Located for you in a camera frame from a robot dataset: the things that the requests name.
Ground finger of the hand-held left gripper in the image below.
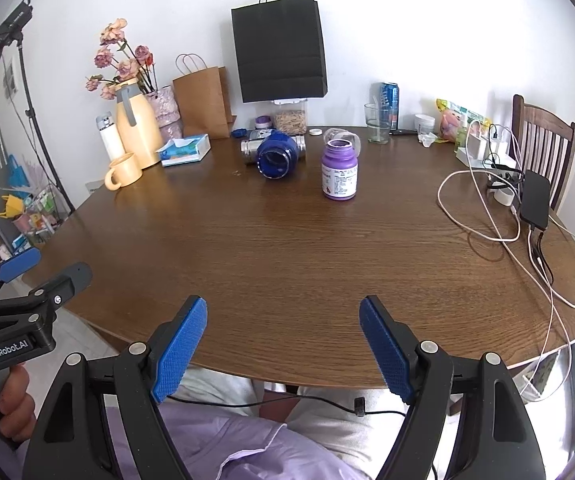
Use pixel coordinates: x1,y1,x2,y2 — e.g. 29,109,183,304
17,262,93,322
0,247,42,297

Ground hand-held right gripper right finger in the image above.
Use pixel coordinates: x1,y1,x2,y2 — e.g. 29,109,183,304
359,295,548,480

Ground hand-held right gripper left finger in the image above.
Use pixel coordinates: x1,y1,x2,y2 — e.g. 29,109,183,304
21,295,209,480

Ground person's left hand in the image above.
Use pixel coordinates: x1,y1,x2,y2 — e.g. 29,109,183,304
0,364,36,442

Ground cluttered storage rack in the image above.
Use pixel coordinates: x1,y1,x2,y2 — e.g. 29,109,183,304
0,155,68,251

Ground lilac garment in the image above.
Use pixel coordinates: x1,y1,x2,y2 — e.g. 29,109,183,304
112,400,358,480

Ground yellow mug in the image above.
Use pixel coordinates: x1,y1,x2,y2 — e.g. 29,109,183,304
104,152,143,191

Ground black tripod stand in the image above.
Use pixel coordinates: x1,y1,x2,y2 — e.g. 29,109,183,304
14,40,75,213

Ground white tumbler bottle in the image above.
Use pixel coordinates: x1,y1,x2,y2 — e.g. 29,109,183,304
95,114,125,162

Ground yellow thermos jug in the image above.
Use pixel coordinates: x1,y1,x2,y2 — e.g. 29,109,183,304
115,79,164,169

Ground blue tissue box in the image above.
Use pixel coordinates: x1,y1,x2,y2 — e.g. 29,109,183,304
155,133,212,168

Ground purple plastic bottle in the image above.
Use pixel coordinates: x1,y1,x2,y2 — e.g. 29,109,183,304
321,140,358,202

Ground pink vase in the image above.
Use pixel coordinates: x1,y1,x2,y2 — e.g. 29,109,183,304
143,85,184,141

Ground white power strip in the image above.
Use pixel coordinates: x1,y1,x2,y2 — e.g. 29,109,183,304
455,146,523,181

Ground stainless steel flask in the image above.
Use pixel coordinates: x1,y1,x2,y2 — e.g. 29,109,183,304
240,135,307,166

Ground black power bank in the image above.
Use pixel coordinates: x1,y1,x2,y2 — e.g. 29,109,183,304
519,170,552,231

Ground clear plastic jar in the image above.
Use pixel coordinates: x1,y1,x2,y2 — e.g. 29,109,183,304
323,128,362,157

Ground clear drinking glass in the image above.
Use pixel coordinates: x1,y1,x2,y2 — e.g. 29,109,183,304
364,103,393,144

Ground white charger plug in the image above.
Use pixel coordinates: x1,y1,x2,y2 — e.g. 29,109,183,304
490,127,513,158
467,121,491,160

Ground brown paper bag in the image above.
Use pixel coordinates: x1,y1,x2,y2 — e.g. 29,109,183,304
172,53,234,140

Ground dried pink flowers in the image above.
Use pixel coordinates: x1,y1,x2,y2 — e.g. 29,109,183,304
85,18,158,101

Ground colourful snack bag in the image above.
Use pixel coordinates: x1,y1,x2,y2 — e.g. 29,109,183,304
435,98,493,142

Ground clear food container white lid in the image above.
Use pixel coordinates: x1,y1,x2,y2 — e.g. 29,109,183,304
272,96,310,135

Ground blue drink can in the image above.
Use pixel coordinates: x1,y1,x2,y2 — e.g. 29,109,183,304
378,81,401,132

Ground wooden chair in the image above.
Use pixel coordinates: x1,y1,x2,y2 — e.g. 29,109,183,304
511,94,575,216

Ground black paper bag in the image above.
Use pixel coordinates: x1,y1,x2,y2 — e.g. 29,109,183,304
230,0,329,104

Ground thin black cable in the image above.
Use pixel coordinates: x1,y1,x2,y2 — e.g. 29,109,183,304
167,395,408,417

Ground white cable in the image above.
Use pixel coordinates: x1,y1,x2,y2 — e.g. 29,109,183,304
437,120,575,386

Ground black camera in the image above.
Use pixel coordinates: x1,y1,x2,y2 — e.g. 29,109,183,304
0,0,34,66

